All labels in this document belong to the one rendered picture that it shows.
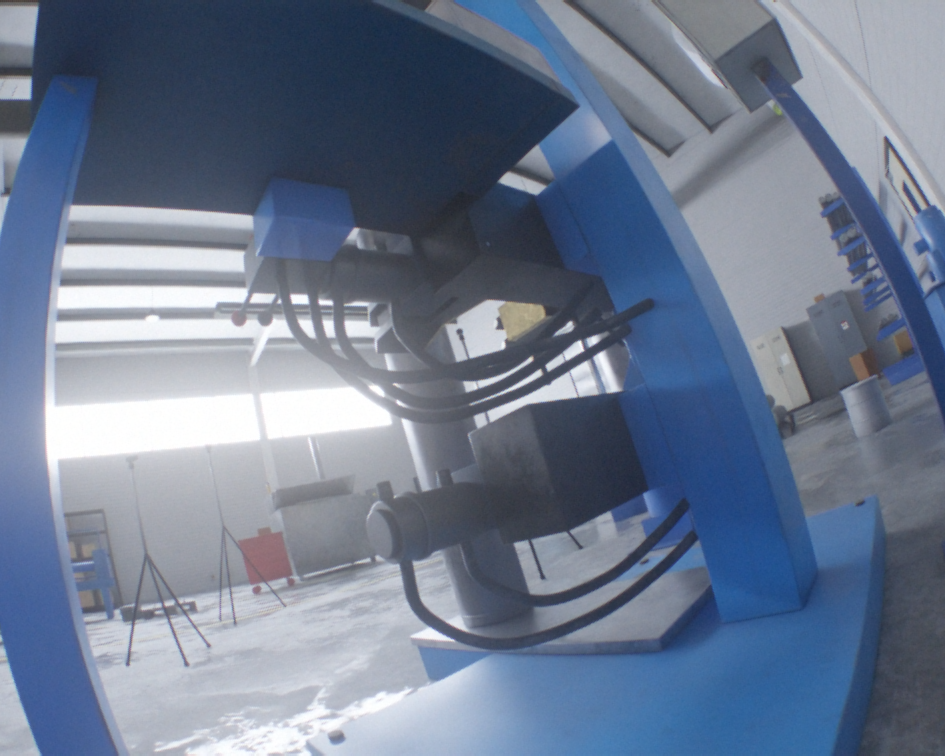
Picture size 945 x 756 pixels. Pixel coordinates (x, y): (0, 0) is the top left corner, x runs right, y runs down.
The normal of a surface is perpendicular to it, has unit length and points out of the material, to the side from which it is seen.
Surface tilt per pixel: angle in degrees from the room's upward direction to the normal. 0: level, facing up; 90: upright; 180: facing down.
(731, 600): 90
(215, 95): 180
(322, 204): 90
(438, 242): 90
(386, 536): 90
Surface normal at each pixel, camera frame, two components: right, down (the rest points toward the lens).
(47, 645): 0.61, -0.39
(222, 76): 0.29, 0.92
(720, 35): -0.74, 0.04
